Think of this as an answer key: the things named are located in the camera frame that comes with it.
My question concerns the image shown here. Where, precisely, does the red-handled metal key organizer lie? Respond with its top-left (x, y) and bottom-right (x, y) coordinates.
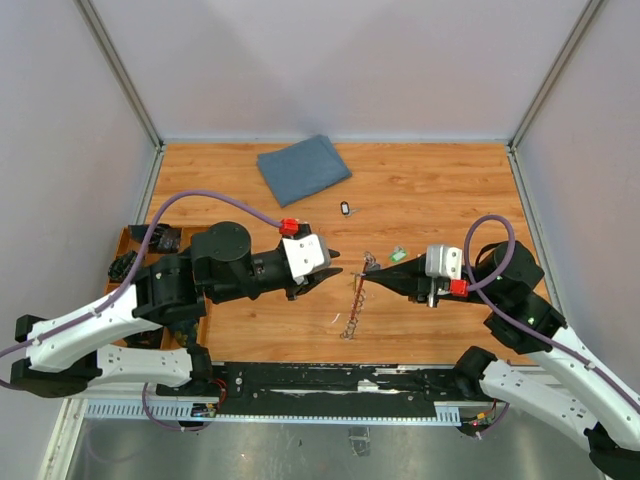
top-left (340, 251), bottom-right (379, 340)

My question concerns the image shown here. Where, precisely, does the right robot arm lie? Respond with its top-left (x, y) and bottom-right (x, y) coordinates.
top-left (363, 240), bottom-right (639, 479)

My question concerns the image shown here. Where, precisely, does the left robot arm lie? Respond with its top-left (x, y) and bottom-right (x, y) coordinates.
top-left (9, 221), bottom-right (340, 398)

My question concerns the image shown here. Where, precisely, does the green tagged key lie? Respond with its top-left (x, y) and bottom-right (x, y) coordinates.
top-left (389, 246), bottom-right (407, 263)

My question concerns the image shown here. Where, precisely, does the black tagged key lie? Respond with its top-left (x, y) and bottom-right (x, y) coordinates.
top-left (340, 201), bottom-right (360, 218)

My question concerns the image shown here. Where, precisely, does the folded blue cloth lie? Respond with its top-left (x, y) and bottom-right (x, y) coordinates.
top-left (257, 135), bottom-right (352, 208)

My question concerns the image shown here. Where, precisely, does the dark floral sock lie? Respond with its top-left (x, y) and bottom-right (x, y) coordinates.
top-left (167, 319), bottom-right (200, 348)

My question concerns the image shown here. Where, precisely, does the wooden compartment tray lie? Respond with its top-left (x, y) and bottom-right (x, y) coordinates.
top-left (114, 226), bottom-right (207, 350)

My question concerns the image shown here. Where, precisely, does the dark patterned sock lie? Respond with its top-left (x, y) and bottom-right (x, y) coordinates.
top-left (128, 223), bottom-right (181, 254)

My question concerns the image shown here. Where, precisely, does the green patterned sock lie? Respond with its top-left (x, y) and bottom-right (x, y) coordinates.
top-left (108, 250), bottom-right (138, 284)

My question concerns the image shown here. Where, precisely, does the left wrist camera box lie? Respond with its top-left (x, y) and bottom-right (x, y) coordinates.
top-left (282, 234), bottom-right (331, 285)

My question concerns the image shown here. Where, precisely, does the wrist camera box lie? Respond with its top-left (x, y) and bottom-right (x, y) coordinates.
top-left (425, 244), bottom-right (463, 280)
top-left (282, 234), bottom-right (331, 285)

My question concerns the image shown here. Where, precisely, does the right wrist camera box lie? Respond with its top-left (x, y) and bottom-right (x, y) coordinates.
top-left (425, 244), bottom-right (463, 280)

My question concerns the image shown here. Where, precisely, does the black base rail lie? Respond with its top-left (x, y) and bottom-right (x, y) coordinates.
top-left (155, 362), bottom-right (516, 420)

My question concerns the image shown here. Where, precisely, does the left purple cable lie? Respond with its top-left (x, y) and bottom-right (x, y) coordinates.
top-left (0, 188), bottom-right (300, 391)

